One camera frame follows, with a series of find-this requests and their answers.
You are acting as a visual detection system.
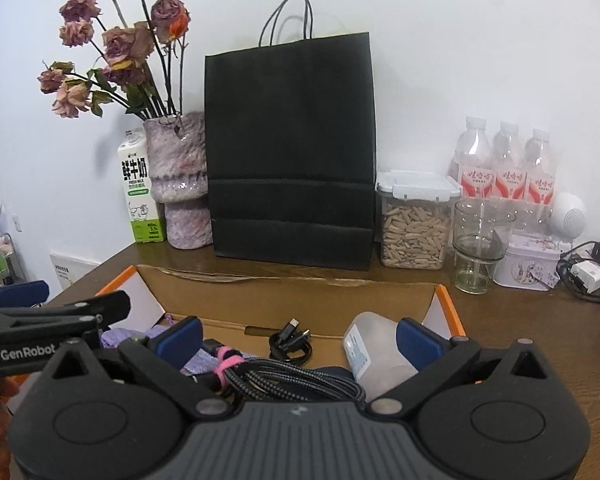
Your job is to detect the clear glass cup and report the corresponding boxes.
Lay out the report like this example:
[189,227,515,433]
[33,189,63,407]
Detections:
[452,199,516,295]

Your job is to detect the black usb cable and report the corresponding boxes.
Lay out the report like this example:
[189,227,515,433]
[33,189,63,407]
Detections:
[269,317,313,366]

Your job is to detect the red cardboard box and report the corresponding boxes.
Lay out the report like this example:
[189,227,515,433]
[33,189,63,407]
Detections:
[92,262,467,376]

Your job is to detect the braided cable with pink tie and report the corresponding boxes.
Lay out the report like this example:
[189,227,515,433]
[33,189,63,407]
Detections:
[202,340,368,403]

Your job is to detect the navy blue soft pouch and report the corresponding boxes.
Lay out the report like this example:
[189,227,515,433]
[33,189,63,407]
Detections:
[310,365,356,378]

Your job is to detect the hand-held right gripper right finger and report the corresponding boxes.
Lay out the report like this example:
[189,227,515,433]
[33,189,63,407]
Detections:
[364,316,564,421]

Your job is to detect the translucent plastic container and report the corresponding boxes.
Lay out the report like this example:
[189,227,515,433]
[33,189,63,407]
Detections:
[342,311,421,401]

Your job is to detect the brown wooden desk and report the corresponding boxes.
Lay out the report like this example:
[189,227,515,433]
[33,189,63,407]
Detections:
[10,240,600,480]

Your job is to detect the black paper bag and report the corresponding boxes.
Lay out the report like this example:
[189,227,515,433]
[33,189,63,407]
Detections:
[203,0,376,271]

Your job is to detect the floral print tin box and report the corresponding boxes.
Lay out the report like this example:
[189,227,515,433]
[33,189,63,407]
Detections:
[494,232,571,291]

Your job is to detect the white green milk carton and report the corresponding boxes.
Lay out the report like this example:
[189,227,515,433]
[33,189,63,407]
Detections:
[117,129,167,243]

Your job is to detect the dried pink rose bouquet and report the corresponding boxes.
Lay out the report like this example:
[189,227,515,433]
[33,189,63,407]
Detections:
[37,0,191,121]

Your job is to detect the person's left hand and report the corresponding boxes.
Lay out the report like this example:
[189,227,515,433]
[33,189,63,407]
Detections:
[0,375,28,480]

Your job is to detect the clear container of nuts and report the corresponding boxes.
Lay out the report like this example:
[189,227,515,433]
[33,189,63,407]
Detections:
[375,170,462,270]

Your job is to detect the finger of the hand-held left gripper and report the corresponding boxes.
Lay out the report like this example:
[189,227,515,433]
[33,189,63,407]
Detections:
[0,280,50,311]
[0,290,132,346]

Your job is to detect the purple marbled vase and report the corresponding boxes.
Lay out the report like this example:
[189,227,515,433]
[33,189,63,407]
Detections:
[144,111,213,250]

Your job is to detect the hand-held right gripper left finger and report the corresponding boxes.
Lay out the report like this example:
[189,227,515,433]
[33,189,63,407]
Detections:
[40,316,238,421]

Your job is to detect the purple knitted pouch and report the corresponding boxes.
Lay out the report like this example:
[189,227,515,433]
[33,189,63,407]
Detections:
[100,312,216,376]

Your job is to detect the red label water bottle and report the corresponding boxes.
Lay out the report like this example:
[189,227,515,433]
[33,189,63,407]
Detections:
[522,128,556,211]
[447,116,496,201]
[491,121,526,201]

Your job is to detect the white power adapter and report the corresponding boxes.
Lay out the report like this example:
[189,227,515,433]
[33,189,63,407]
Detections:
[567,259,600,291]

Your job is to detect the white round speaker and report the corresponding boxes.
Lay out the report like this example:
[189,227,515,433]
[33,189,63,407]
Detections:
[547,191,587,243]

